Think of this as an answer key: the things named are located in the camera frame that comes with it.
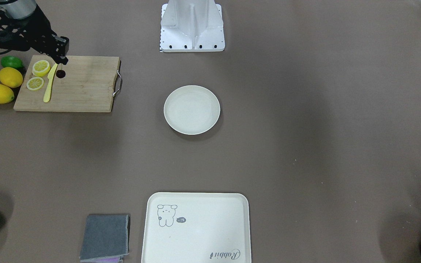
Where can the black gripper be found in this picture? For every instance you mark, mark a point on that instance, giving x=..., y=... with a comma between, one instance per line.
x=38, y=26

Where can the dark red cherry pair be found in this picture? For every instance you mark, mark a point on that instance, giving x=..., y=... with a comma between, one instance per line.
x=60, y=73

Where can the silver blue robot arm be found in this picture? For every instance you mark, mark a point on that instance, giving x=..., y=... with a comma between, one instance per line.
x=18, y=9

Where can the cream rabbit tray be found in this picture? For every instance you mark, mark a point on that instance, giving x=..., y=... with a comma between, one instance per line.
x=197, y=228

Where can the lemon half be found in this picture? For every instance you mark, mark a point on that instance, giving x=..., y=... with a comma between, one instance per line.
x=41, y=68

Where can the yellow plastic knife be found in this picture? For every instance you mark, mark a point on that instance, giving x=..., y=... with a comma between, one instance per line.
x=51, y=75

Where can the lemon slice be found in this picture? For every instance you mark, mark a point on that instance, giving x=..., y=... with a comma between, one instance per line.
x=35, y=83

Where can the bamboo cutting board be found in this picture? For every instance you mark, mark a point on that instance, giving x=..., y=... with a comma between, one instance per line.
x=88, y=86

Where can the green lime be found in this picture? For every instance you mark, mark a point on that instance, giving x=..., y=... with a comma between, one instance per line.
x=11, y=61

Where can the round cream plate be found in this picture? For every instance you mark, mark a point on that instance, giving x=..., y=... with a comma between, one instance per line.
x=191, y=110

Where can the grey folded cloth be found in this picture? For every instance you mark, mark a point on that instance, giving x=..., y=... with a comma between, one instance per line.
x=105, y=239

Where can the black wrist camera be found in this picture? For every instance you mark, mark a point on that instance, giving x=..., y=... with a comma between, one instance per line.
x=11, y=35

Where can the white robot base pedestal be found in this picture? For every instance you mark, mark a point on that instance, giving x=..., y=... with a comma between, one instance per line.
x=191, y=26

